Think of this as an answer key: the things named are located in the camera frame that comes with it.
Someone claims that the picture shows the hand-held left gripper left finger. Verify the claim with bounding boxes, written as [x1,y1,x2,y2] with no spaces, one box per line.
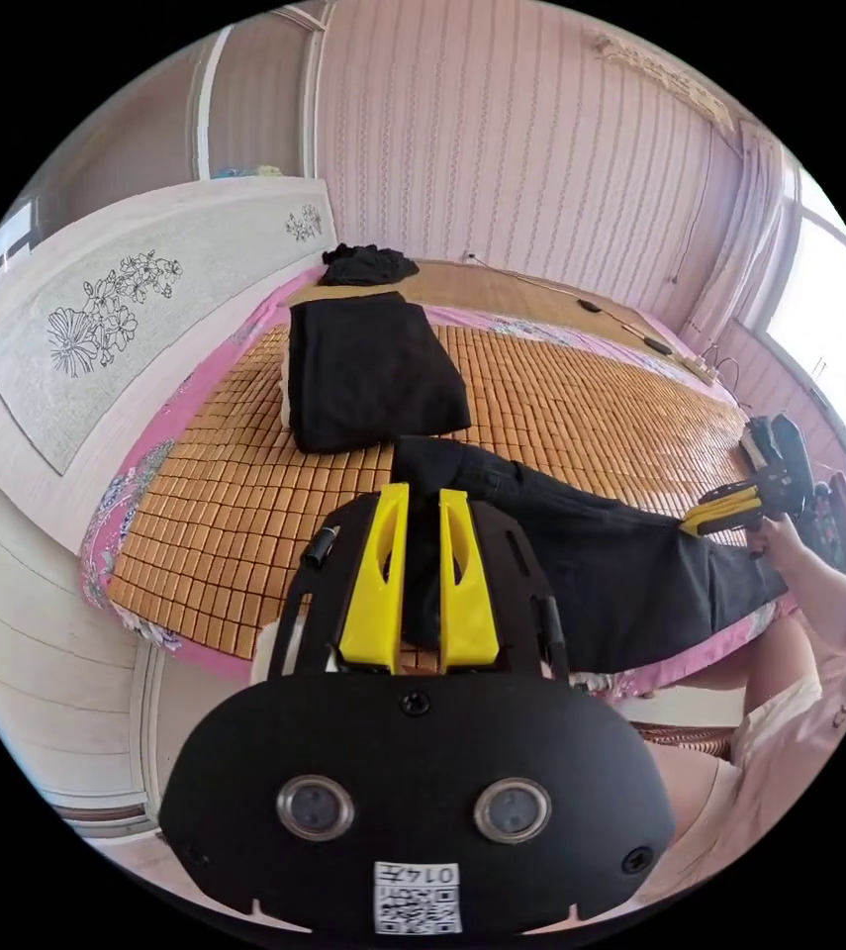
[338,482,410,667]

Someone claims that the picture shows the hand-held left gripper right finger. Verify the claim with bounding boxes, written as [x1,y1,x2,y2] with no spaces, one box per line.
[439,488,501,664]

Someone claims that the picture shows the black long pants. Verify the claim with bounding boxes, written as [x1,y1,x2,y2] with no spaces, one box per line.
[390,435,791,673]

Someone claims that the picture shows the person's right forearm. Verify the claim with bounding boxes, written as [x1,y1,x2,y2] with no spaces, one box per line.
[769,519,846,645]

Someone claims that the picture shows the person's right hand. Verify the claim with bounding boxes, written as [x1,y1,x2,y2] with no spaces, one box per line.
[745,512,803,567]

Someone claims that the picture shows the window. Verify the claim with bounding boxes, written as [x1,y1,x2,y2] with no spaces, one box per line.
[760,166,846,450]

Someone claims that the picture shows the bed with woven mat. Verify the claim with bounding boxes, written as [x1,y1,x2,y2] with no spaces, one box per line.
[0,177,802,701]

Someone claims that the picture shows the person's body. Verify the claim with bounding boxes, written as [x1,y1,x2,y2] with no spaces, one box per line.
[641,444,846,918]

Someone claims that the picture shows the pink curtain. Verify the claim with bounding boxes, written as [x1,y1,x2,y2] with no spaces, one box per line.
[678,118,802,339]

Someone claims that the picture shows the folded black garment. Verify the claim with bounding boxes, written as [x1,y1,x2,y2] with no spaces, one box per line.
[288,290,473,455]

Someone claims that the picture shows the pile of clothes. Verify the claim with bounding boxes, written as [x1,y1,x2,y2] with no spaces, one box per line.
[320,242,421,288]

